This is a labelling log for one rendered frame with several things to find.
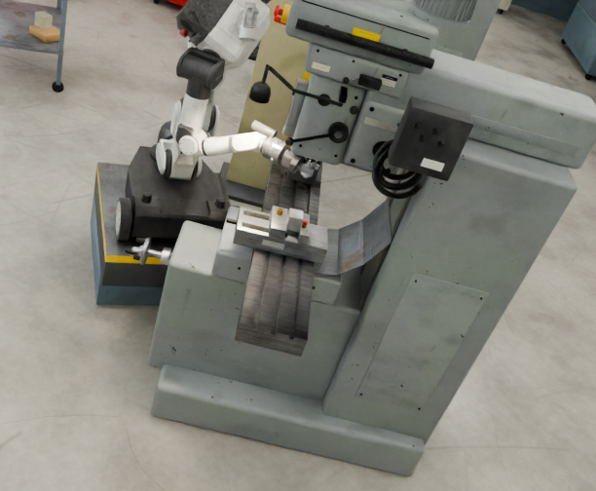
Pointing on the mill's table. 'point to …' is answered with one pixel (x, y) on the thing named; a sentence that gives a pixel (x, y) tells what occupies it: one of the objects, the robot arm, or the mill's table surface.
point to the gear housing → (391, 83)
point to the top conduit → (364, 43)
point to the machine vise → (296, 245)
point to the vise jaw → (278, 223)
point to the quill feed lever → (338, 132)
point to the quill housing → (320, 116)
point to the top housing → (366, 27)
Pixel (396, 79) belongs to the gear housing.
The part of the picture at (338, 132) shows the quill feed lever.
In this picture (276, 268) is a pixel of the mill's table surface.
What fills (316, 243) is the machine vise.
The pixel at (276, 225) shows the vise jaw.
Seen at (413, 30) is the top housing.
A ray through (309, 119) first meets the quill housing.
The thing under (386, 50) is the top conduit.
